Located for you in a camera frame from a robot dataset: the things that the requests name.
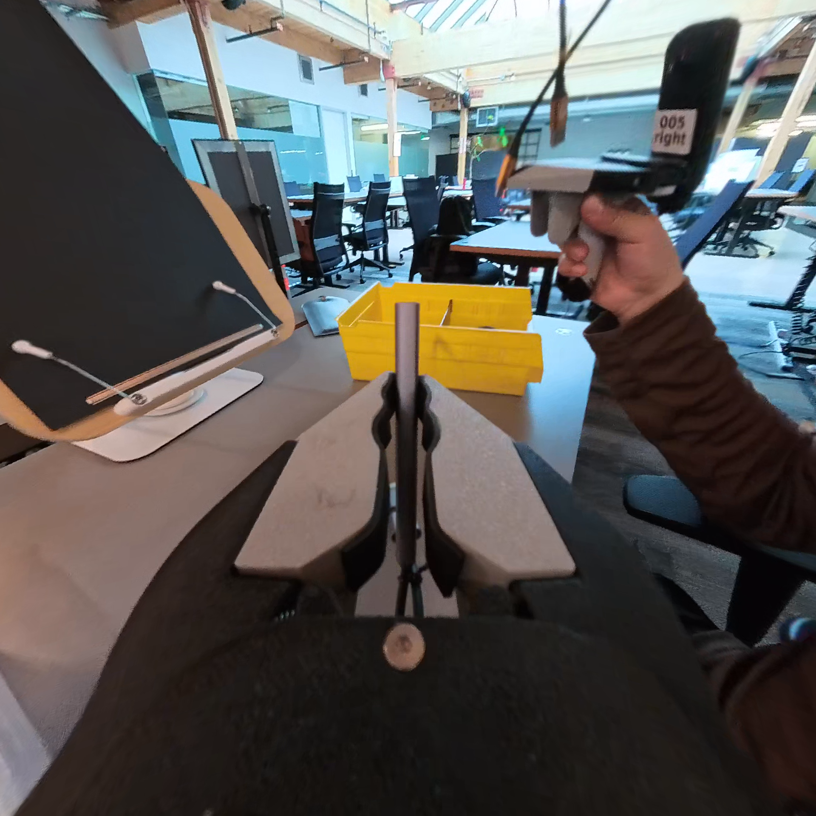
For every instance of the long office table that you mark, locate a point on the long office table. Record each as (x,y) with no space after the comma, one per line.
(357,199)

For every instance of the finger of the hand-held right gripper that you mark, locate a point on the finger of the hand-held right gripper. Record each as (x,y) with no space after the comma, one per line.
(551,176)

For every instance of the black office chair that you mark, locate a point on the black office chair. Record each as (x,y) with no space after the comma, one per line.
(373,223)
(421,217)
(326,236)

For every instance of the black wooden-edged book stand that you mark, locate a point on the black wooden-edged book stand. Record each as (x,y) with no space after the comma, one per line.
(95,223)

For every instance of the person's torso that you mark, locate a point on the person's torso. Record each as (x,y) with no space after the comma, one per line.
(771,714)

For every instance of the desk with black legs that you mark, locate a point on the desk with black legs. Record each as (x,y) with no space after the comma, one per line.
(797,280)

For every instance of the dark blue chair back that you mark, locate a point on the dark blue chair back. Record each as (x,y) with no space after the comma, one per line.
(714,220)

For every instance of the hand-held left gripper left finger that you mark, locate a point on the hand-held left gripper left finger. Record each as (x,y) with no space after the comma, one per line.
(319,484)

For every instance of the grey-framed black panel stand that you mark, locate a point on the grey-framed black panel stand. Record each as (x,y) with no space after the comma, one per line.
(229,185)

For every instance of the wooden office table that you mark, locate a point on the wooden office table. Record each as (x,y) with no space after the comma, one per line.
(503,239)

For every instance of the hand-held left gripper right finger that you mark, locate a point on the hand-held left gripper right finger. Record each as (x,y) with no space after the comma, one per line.
(491,491)

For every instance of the grey pouch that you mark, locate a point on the grey pouch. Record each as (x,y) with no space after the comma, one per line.
(322,315)

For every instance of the yellow plastic bin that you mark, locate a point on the yellow plastic bin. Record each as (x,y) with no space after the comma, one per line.
(446,357)

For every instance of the black chair with jacket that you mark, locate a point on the black chair with jacket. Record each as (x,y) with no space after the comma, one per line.
(456,242)

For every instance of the blue office chair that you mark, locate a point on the blue office chair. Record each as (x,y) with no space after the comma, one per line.
(669,503)

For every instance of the person's right forearm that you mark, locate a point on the person's right forearm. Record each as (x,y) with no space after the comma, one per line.
(688,395)

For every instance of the person's right hand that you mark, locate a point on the person's right hand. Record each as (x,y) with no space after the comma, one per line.
(637,255)

